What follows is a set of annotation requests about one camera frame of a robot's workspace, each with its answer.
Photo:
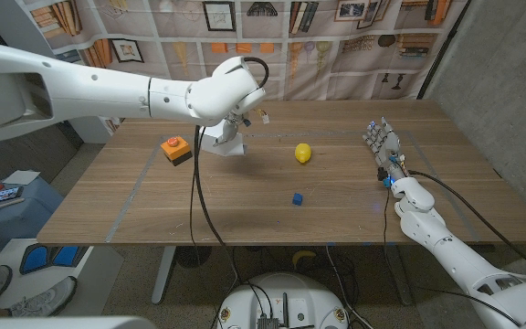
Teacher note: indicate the black round fan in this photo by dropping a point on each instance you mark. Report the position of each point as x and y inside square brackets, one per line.
[193, 256]

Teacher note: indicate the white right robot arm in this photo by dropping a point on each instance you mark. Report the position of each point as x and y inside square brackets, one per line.
[459, 260]

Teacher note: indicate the white box with blue shapes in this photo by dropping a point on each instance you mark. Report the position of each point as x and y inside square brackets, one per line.
[103, 269]

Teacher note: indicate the dark table leg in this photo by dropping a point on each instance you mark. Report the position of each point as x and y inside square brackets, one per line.
[400, 274]

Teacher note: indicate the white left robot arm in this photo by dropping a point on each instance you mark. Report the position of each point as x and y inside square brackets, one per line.
[108, 91]

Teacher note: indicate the black backdrop pole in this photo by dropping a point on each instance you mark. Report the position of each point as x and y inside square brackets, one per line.
[443, 50]

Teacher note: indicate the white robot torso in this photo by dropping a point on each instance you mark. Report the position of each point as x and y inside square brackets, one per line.
[299, 301]

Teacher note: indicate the white table leg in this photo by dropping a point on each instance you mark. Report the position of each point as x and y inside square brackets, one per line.
[163, 274]

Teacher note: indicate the yellow banana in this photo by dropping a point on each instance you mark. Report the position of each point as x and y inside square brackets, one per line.
[303, 257]

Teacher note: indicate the printed bookshelf backdrop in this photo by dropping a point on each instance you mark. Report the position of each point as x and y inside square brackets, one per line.
[336, 68]

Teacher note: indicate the yellow lemon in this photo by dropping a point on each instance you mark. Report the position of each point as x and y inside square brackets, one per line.
[303, 153]

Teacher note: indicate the orange emergency stop button box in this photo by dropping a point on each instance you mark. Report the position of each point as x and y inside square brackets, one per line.
[175, 148]

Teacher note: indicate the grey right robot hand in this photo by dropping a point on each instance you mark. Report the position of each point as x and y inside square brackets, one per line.
[387, 141]

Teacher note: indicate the white paper milk carton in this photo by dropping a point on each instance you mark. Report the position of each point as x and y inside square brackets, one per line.
[233, 148]

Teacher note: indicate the blue covered stool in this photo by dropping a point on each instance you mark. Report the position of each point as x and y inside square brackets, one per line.
[21, 224]

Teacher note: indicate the small blue block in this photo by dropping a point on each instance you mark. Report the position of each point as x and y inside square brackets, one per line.
[297, 199]

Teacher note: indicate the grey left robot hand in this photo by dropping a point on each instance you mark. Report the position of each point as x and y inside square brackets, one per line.
[230, 130]

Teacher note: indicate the white paper sheet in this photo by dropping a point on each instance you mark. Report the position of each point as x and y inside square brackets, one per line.
[21, 177]

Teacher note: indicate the black smartphone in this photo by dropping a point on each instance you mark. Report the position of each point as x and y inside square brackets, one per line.
[3, 195]

